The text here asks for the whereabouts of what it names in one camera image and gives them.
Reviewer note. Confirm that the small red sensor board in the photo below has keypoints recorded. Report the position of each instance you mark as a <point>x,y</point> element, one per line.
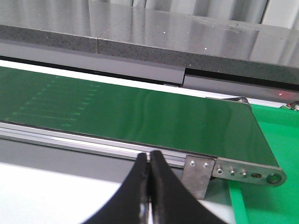
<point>291,106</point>

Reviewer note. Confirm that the metal conveyor support bracket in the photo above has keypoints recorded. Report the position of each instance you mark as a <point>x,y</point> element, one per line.
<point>196,174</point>

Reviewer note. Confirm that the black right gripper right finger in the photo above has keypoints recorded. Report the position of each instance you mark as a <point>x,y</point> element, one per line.
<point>171,202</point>

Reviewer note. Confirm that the aluminium conveyor frame rail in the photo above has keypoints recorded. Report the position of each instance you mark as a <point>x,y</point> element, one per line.
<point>225,168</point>

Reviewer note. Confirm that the green conveyor belt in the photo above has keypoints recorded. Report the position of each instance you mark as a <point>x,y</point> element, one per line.
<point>203,125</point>

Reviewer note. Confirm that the grey rear guard panel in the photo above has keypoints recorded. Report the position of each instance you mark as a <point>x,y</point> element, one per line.
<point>134,73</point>

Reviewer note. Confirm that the dark granite counter slab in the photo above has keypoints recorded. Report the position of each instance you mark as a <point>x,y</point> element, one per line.
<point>92,26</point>

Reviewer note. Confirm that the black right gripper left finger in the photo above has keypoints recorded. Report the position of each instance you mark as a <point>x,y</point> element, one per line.
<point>130,203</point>

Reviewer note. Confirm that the grey pleated curtain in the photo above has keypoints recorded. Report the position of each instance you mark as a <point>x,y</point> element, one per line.
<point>280,13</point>

